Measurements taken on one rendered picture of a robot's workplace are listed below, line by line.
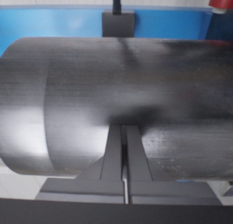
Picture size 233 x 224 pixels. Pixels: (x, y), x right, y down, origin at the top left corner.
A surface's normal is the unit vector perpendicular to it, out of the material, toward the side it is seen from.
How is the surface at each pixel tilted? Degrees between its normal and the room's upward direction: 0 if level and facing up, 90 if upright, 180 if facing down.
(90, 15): 90
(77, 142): 90
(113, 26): 90
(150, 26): 90
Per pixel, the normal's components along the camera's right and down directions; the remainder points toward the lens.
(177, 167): -0.03, 0.57
